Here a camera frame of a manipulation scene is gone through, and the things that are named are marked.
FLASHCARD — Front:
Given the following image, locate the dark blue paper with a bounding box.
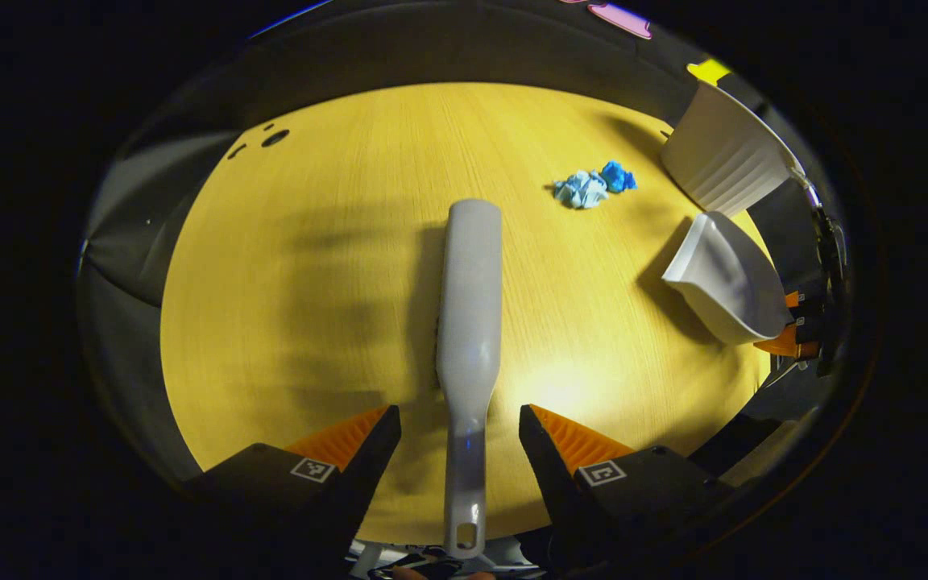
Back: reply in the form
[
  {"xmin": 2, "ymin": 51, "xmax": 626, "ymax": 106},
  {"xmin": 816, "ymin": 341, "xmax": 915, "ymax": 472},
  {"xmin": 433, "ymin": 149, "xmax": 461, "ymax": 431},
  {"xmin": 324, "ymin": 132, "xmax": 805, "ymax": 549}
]
[{"xmin": 599, "ymin": 160, "xmax": 638, "ymax": 194}]

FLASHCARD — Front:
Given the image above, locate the white ribbed garbage bin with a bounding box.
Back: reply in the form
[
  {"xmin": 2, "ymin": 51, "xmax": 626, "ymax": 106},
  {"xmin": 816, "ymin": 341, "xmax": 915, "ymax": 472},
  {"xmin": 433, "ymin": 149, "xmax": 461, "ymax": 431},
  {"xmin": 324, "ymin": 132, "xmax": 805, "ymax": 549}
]
[{"xmin": 660, "ymin": 81, "xmax": 803, "ymax": 218}]

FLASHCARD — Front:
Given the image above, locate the small grey broom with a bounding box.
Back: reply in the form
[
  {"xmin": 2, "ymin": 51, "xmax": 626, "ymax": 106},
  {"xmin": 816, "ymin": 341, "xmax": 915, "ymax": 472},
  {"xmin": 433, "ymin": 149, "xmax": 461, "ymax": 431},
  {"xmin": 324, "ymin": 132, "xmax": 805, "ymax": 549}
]
[{"xmin": 435, "ymin": 199, "xmax": 503, "ymax": 561}]

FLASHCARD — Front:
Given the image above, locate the grey dustpan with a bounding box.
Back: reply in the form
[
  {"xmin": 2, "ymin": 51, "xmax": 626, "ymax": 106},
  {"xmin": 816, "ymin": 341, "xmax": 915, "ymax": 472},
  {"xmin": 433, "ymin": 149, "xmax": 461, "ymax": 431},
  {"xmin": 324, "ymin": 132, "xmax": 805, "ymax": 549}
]
[{"xmin": 661, "ymin": 211, "xmax": 791, "ymax": 347}]

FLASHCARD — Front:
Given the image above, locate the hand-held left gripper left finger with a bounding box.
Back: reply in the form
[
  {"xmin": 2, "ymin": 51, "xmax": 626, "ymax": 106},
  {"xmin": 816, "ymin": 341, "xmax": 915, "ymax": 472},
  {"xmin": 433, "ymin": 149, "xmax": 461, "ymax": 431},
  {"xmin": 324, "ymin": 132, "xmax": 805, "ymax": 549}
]
[{"xmin": 182, "ymin": 405, "xmax": 402, "ymax": 580}]

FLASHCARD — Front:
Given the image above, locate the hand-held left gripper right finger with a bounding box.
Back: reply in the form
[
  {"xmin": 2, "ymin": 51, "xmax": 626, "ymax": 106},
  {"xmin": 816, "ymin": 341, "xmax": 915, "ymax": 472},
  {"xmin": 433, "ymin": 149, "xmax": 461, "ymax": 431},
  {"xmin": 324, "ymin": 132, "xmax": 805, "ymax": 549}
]
[{"xmin": 519, "ymin": 404, "xmax": 735, "ymax": 577}]

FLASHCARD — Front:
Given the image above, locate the light blue paper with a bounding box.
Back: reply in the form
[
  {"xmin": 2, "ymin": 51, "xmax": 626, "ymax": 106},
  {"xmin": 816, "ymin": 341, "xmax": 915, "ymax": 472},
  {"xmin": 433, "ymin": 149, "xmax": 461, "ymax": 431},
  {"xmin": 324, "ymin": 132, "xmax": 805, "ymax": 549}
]
[{"xmin": 553, "ymin": 170, "xmax": 610, "ymax": 210}]

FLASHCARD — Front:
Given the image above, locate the thin white cable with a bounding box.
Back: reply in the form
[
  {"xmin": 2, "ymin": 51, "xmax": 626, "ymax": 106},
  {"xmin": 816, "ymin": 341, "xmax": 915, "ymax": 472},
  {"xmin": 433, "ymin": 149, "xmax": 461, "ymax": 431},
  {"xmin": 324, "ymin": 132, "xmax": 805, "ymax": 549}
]
[{"xmin": 786, "ymin": 165, "xmax": 823, "ymax": 212}]

